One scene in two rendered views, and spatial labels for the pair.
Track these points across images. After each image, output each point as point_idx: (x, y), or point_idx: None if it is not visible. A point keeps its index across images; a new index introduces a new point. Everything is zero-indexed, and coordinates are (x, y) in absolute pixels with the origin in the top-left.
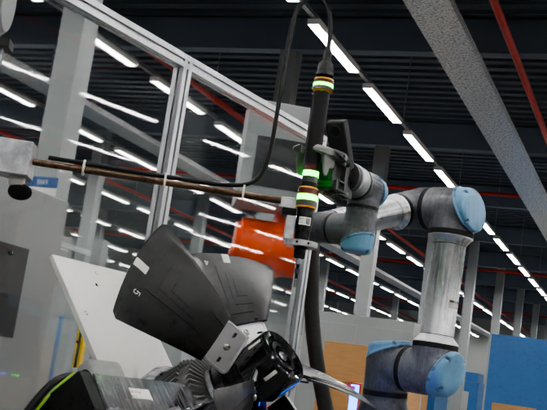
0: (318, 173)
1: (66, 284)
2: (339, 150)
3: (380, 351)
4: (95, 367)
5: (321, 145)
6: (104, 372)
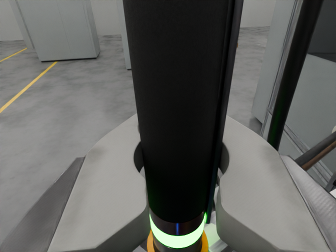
0: (150, 219)
1: (331, 192)
2: (52, 184)
3: None
4: (218, 187)
5: (139, 131)
6: (216, 193)
